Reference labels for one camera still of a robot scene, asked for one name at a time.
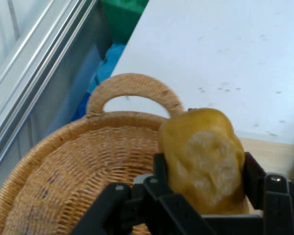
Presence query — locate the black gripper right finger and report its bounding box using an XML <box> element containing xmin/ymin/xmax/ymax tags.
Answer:
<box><xmin>244</xmin><ymin>151</ymin><xmax>294</xmax><ymax>235</ymax></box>

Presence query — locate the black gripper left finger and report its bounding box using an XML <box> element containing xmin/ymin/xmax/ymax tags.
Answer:
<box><xmin>70</xmin><ymin>152</ymin><xmax>212</xmax><ymax>235</ymax></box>

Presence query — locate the yellow bell pepper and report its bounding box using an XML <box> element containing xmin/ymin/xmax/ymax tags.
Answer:
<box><xmin>158</xmin><ymin>107</ymin><xmax>251</xmax><ymax>216</ymax></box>

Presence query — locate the bamboo cutting board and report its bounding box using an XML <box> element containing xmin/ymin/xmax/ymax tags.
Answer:
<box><xmin>237</xmin><ymin>137</ymin><xmax>294</xmax><ymax>177</ymax></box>

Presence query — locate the blue foam mat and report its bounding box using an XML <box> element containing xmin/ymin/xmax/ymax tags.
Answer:
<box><xmin>70</xmin><ymin>43</ymin><xmax>128</xmax><ymax>122</ymax></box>

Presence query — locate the green foam mat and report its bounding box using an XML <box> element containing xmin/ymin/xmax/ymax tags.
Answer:
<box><xmin>99</xmin><ymin>0</ymin><xmax>150</xmax><ymax>47</ymax></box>

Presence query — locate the woven wicker basket with handles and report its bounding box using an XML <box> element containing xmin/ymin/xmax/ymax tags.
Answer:
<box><xmin>0</xmin><ymin>72</ymin><xmax>187</xmax><ymax>235</ymax></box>

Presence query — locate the aluminium wall rail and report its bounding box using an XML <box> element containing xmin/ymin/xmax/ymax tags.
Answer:
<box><xmin>0</xmin><ymin>0</ymin><xmax>99</xmax><ymax>183</ymax></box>

